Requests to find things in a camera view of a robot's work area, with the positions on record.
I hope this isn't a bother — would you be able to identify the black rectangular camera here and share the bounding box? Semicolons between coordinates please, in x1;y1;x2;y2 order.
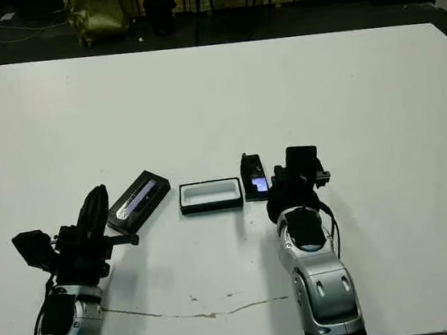
239;151;271;203

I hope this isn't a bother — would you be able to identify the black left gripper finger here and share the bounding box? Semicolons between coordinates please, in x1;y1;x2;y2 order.
74;185;107;238
88;183;113;238

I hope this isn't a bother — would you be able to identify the black box with white insert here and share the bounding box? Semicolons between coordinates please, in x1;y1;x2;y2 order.
175;175;245;217

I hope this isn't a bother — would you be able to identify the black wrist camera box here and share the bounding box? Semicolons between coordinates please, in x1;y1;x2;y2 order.
284;143;321;179
10;227;59;277

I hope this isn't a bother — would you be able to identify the yellow-green plastic bag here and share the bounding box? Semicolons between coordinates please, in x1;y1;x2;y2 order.
61;0;133;51

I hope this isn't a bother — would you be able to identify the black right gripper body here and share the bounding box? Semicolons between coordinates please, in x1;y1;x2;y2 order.
262;158;337;222

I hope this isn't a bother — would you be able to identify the white floor cable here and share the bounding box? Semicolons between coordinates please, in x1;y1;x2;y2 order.
0;14;72;44

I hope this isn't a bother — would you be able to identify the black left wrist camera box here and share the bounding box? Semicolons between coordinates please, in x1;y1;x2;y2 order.
10;227;59;277

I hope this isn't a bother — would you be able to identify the black printed box lid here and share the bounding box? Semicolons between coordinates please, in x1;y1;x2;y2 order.
101;166;175;236

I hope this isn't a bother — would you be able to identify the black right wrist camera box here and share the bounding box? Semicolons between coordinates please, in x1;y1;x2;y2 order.
284;143;321;179

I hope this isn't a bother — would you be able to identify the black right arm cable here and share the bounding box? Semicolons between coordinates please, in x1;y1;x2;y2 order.
318;198;343;262

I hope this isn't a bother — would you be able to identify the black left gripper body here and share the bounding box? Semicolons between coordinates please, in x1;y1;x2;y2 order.
46;216;144;288

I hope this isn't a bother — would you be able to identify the black trash bin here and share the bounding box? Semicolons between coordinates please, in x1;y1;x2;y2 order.
142;0;181;39

